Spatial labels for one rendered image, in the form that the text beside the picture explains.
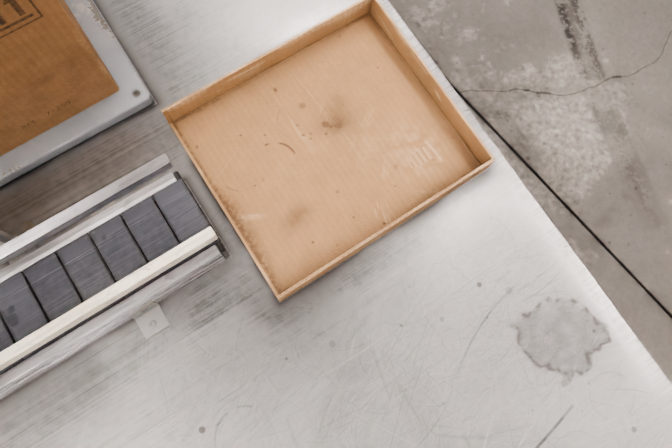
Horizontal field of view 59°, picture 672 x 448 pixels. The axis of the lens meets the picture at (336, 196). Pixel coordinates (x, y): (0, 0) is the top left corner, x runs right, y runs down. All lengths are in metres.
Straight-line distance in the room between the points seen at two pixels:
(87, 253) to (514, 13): 1.49
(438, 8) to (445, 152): 1.13
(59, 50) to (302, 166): 0.29
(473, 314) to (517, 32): 1.26
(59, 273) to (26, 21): 0.26
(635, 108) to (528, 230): 1.18
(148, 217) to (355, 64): 0.32
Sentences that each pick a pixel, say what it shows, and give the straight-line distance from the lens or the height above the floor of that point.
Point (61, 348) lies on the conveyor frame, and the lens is 0.70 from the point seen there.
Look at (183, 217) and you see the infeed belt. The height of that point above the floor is 0.88.
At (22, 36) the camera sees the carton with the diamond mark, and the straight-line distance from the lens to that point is 0.64.
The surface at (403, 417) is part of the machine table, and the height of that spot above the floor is 0.83.
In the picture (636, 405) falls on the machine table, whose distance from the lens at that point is 0.80.
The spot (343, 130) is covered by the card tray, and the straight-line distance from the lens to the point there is 0.75.
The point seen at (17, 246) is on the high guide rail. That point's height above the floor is 0.96.
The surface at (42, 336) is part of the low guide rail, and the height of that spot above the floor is 0.92.
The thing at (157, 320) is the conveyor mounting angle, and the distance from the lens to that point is 0.72.
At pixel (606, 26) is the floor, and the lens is 1.99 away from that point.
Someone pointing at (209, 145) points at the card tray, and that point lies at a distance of 0.75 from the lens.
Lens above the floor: 1.53
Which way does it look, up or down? 75 degrees down
